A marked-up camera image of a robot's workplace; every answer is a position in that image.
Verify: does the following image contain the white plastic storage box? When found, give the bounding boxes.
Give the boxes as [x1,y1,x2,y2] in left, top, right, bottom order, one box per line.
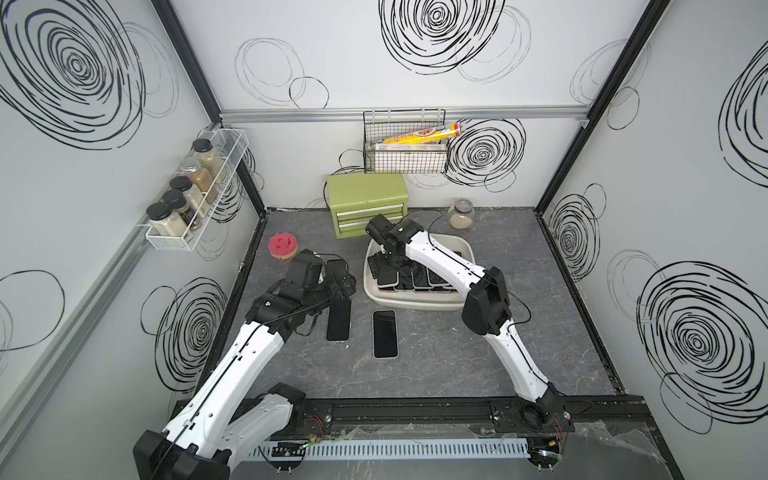
[363,234,475,311]

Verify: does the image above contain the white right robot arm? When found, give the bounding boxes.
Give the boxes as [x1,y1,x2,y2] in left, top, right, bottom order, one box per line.
[365,214,571,432]

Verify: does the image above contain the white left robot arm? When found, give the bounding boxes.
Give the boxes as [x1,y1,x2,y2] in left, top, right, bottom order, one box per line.
[133,249,356,479]

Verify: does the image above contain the phone in pink case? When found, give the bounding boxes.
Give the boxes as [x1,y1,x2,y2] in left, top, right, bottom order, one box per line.
[375,270,400,290]

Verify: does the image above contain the phone in mint case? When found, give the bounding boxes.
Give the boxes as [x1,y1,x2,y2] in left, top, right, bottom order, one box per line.
[395,272,416,291]

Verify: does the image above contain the phone in purple case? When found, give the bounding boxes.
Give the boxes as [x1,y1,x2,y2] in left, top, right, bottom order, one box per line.
[412,267,432,290]

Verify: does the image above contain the white box in basket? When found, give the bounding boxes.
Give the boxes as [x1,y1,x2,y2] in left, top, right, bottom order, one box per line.
[370,143,448,153]

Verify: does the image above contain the pink smiley sponge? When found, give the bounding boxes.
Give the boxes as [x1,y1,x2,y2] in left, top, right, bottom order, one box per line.
[268,232,299,260]

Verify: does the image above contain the green metal drawer toolbox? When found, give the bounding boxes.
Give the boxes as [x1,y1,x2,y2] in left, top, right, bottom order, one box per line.
[327,172,409,239]

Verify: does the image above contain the glass jar with powder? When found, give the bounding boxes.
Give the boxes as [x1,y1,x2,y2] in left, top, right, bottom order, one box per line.
[448,199,475,230]

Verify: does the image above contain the spice jar white contents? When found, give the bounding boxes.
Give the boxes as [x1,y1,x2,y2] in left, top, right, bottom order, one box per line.
[169,175,209,218]

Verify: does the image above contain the spice jar black lid rear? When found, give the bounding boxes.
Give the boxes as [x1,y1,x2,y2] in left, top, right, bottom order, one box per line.
[192,138,226,184]

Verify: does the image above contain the spice jar black lid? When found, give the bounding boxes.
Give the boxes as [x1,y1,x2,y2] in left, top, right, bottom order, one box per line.
[146,202,188,237]
[192,138,226,184]

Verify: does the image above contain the spice jar dark contents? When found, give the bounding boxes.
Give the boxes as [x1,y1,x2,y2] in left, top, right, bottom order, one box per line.
[162,189,200,231]

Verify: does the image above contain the spice jar black lid front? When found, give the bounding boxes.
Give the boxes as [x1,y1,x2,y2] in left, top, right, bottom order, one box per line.
[146,202,188,237]

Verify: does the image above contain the spice jar brown contents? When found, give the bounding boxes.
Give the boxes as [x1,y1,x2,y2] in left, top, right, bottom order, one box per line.
[180,156,218,204]

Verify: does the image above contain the black wire wall basket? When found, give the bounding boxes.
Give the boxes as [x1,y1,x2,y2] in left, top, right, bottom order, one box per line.
[363,108,449,174]

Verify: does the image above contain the clear wall spice shelf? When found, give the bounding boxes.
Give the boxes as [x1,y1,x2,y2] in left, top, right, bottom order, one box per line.
[145,128,249,260]

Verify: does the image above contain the grey slotted cable duct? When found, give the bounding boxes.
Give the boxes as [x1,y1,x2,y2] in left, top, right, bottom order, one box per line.
[246,438,530,463]

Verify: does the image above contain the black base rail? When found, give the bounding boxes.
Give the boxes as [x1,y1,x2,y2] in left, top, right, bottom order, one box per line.
[291,395,651,434]

